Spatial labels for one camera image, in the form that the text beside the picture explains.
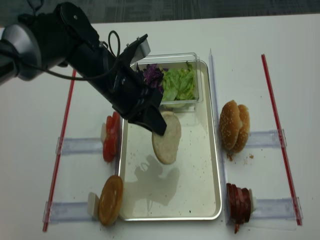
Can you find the left lower clear pusher track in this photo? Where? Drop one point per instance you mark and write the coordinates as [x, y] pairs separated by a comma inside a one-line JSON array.
[[69, 212]]

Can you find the purple cabbage leaves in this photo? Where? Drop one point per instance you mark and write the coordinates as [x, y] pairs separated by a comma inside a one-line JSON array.
[[153, 76]]

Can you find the left red rail strip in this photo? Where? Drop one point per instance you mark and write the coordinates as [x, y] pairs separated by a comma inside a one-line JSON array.
[[57, 159]]

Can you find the clear long divider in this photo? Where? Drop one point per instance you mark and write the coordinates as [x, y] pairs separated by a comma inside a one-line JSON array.
[[216, 121], [119, 146]]

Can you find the sliced meat patties stack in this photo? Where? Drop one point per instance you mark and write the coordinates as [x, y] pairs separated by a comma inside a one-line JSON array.
[[240, 203]]

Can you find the sesame bun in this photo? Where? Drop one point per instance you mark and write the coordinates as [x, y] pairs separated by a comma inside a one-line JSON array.
[[230, 124], [244, 131]]

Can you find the sesame bun top left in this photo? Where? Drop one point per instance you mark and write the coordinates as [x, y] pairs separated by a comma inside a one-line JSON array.
[[230, 124]]

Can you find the right clear long divider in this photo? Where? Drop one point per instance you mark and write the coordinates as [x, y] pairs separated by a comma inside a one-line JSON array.
[[216, 121]]

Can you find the sesame bun top right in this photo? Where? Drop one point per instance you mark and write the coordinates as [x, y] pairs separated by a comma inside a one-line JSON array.
[[244, 131]]

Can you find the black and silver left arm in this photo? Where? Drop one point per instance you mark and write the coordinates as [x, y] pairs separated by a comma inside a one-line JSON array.
[[65, 37]]

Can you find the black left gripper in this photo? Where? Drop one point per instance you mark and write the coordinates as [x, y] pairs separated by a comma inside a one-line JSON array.
[[123, 87]]

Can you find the left clear long divider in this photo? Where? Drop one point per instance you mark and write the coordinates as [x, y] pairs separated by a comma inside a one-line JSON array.
[[119, 146]]

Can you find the brown bun bottom outer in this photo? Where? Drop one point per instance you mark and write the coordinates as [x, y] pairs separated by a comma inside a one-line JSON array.
[[110, 201]]

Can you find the front tomato slice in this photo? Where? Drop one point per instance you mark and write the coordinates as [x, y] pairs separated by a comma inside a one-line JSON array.
[[110, 146]]

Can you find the clear plastic salad container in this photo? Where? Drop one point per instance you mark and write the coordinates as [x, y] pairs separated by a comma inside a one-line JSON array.
[[166, 61]]

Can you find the right lower clear pusher track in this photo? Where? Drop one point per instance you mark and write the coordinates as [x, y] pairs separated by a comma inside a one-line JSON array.
[[274, 214]]

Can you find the right upper clear pusher track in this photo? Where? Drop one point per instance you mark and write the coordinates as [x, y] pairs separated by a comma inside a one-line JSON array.
[[267, 139]]

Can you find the pale bun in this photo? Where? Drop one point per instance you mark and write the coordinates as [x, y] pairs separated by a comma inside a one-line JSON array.
[[166, 147]]

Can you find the tomato slice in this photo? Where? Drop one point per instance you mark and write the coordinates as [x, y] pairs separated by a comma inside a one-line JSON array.
[[113, 123], [110, 146]]

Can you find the rear tomato slice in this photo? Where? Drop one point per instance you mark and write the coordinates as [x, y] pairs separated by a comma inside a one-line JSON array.
[[113, 123]]

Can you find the metal serving tray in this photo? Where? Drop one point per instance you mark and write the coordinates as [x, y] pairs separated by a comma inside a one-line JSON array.
[[174, 177]]

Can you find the clear pusher track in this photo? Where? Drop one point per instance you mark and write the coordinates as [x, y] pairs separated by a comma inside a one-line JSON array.
[[69, 212], [267, 139], [274, 214], [84, 145]]

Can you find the green lettuce leaves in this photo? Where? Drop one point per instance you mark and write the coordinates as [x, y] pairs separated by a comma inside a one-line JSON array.
[[179, 83]]

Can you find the left upper clear pusher track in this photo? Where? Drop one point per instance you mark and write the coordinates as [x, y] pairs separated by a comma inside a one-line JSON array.
[[84, 145]]

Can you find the right red rail strip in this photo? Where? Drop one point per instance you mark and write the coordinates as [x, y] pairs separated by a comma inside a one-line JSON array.
[[296, 203]]

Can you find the red rail strip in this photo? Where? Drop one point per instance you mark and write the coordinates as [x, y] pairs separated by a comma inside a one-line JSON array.
[[296, 203], [57, 159]]

